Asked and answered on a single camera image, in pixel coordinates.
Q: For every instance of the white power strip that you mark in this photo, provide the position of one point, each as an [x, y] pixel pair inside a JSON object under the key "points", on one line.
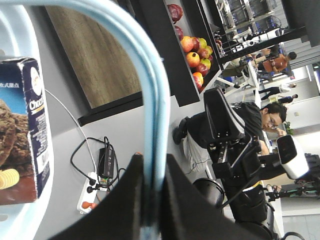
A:
{"points": [[90, 196]]}

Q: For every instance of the wood panel display stand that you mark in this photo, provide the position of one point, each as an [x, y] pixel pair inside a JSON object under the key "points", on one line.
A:
{"points": [[105, 71]]}

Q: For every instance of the light blue shopping basket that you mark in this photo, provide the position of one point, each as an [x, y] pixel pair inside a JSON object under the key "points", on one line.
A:
{"points": [[155, 92]]}

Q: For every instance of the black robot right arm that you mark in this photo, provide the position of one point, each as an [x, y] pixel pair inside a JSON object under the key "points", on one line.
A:
{"points": [[237, 208]]}

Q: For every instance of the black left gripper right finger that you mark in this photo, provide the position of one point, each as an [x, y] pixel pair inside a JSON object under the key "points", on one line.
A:
{"points": [[186, 215]]}

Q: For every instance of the seated man in black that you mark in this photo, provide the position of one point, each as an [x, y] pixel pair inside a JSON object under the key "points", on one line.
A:
{"points": [[196, 133]]}

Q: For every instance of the pile of fake fruit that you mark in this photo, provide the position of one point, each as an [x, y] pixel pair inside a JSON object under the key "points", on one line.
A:
{"points": [[197, 51]]}

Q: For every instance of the chocolate cookie box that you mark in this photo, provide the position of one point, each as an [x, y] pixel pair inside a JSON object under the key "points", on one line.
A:
{"points": [[24, 140]]}

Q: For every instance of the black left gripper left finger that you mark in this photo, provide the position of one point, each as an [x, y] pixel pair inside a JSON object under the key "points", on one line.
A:
{"points": [[118, 215]]}

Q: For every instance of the black power adapter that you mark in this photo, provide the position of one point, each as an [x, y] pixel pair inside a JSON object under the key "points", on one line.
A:
{"points": [[106, 162]]}

